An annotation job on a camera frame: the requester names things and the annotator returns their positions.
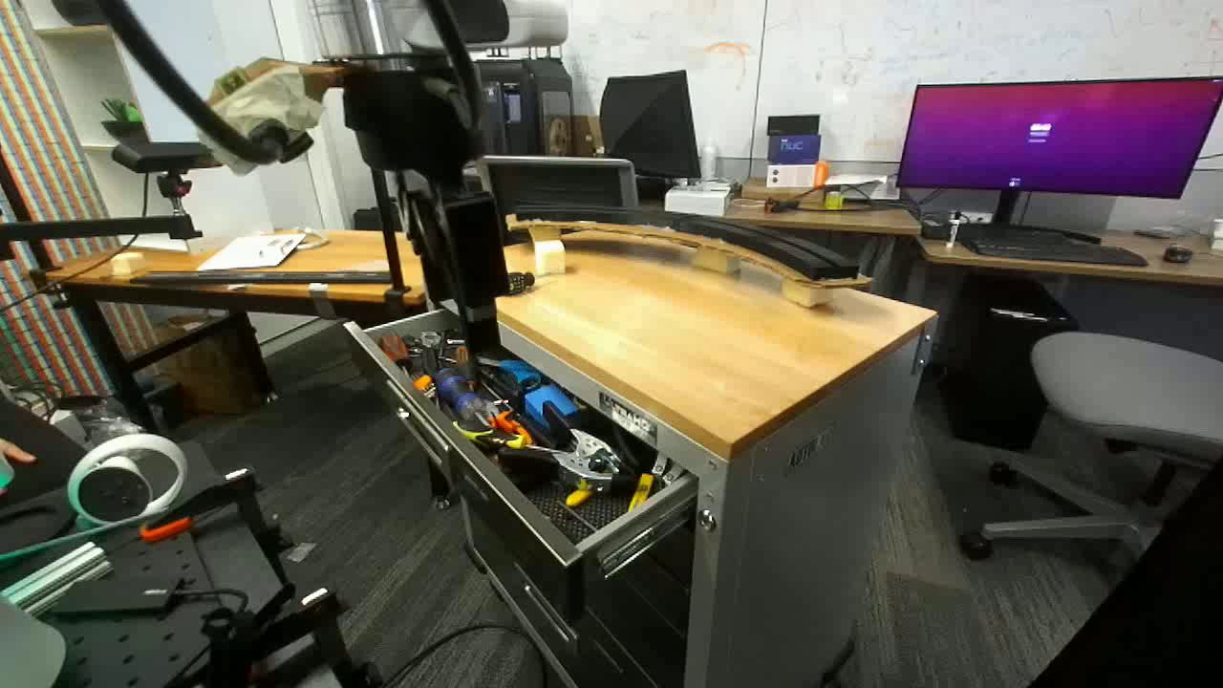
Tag black keyboard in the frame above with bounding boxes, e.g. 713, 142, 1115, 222
950, 222, 1151, 271

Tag yellow handled pliers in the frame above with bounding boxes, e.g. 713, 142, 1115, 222
559, 466, 659, 517

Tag brown cardboard box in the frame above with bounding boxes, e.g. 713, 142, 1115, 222
159, 319, 276, 421

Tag blue and white box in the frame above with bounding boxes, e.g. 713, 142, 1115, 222
764, 113, 825, 194

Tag blue orange screwdriver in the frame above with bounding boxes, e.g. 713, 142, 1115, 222
433, 365, 495, 431

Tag silver cutter head tool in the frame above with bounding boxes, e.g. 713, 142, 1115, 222
554, 429, 631, 495

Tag white shelf unit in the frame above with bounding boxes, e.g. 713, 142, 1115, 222
20, 0, 145, 222

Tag curved tan wooden strip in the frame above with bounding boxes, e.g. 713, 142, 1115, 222
507, 218, 875, 315

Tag small green object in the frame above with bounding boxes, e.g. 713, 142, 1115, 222
98, 96, 150, 136

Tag orange red handled tool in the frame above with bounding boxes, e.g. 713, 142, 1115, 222
486, 407, 537, 457

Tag grey office chair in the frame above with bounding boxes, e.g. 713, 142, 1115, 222
954, 331, 1223, 566

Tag black tilted screen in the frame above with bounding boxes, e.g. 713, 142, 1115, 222
596, 68, 707, 183

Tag blue handled tool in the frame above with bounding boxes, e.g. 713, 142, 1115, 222
486, 356, 586, 439

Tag white teal tape roll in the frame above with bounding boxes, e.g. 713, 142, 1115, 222
59, 431, 192, 534

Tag wooden computer desk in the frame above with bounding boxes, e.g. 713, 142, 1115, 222
912, 225, 1223, 296

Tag long wooden desk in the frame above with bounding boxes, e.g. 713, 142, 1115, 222
635, 193, 924, 246

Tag striped fabric panel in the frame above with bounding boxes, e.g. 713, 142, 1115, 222
0, 0, 112, 407

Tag flat white box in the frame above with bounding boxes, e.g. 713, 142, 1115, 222
659, 179, 738, 218

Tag large dark foreground object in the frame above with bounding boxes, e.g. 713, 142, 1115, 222
1026, 463, 1223, 688

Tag wooden desk with black legs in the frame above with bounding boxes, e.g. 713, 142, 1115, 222
39, 225, 444, 509

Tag grey-framed dark screen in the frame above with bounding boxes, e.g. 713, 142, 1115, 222
477, 152, 640, 222

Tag pale round object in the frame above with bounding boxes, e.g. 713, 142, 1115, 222
0, 596, 67, 688

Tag grey metal cabinet drawer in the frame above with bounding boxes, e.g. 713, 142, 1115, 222
340, 308, 703, 587

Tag black floor cable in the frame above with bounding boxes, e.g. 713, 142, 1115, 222
379, 620, 554, 688

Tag purple screen computer monitor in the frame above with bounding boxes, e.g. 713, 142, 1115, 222
894, 74, 1223, 239

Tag brown desk item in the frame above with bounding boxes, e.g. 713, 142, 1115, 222
545, 113, 602, 160

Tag grey wood-topped tool cabinet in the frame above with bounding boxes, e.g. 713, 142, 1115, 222
433, 246, 940, 688

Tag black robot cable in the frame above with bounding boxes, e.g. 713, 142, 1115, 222
86, 0, 318, 171

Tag black computer tower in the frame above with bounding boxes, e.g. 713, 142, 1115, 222
945, 271, 1070, 453

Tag black horizontal boom bar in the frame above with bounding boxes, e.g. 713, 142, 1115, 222
0, 216, 203, 248

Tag silver metal bar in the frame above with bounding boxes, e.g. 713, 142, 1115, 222
0, 541, 117, 624

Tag black clamp frame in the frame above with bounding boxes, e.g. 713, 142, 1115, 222
188, 466, 375, 688

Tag small white block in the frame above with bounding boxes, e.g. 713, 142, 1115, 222
528, 232, 572, 281

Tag black perforated board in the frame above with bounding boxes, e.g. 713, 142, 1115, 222
45, 509, 296, 688

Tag black camera on mount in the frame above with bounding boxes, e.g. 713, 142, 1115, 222
105, 136, 222, 207

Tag white paper booklet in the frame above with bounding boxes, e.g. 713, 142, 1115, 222
193, 230, 318, 277

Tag black equipment crate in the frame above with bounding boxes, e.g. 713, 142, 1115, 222
473, 55, 578, 160

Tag curved black strip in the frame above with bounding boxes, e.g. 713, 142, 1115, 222
635, 212, 867, 287

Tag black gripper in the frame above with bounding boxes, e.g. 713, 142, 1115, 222
405, 176, 515, 365

